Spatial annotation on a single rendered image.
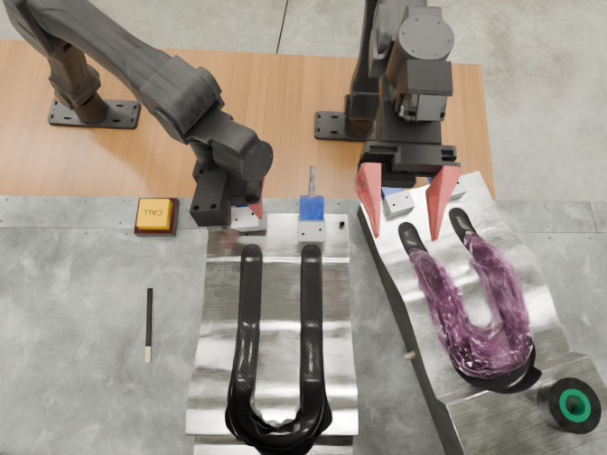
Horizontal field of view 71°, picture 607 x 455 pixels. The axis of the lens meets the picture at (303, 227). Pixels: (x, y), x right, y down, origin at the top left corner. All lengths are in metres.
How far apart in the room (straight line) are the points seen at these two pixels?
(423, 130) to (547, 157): 1.70
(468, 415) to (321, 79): 0.77
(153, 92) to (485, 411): 0.67
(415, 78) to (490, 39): 2.01
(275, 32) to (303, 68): 1.19
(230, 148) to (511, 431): 0.60
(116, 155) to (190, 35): 1.36
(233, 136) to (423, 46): 0.24
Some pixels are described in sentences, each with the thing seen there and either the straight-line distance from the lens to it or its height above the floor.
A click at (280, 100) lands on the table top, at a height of 0.80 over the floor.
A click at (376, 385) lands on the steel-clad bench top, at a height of 0.80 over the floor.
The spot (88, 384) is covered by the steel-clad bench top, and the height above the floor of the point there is 0.80.
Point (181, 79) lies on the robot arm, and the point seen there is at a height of 1.20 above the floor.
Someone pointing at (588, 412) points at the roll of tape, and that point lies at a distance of 0.82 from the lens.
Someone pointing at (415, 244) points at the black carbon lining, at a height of 0.85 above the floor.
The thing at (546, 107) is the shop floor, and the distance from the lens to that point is 2.31.
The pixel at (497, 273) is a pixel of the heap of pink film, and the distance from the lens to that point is 0.81.
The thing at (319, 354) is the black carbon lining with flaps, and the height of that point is 0.90.
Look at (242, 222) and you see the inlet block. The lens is 0.74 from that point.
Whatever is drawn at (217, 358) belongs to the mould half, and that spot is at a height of 0.91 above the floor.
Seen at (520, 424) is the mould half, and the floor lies 0.91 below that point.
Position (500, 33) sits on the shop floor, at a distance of 2.49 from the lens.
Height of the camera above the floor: 1.63
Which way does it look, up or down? 71 degrees down
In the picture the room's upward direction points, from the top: 3 degrees clockwise
